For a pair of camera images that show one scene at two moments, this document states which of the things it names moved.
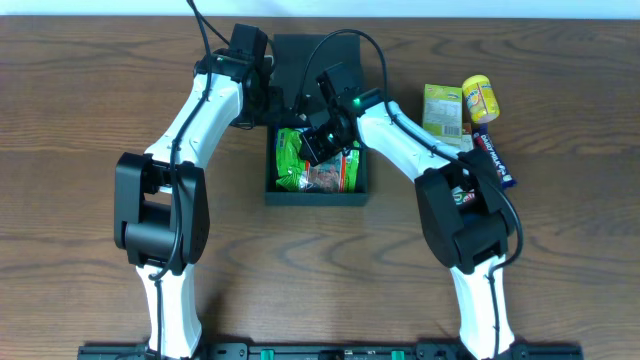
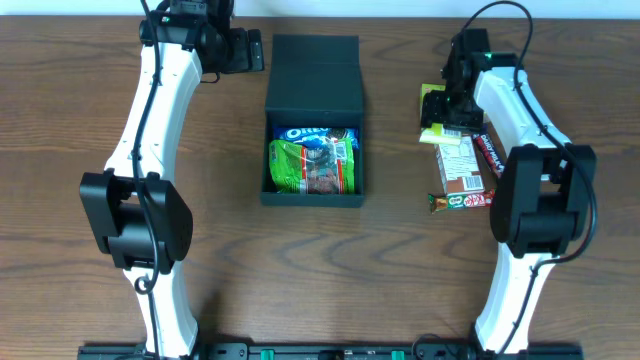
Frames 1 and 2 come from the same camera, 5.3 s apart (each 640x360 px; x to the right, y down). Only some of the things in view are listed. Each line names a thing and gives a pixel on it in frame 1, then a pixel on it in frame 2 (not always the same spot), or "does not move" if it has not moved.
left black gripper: (279, 107) to (255, 50)
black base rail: (334, 351) does not move
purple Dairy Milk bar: (483, 141) does not move
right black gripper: (322, 141) to (451, 118)
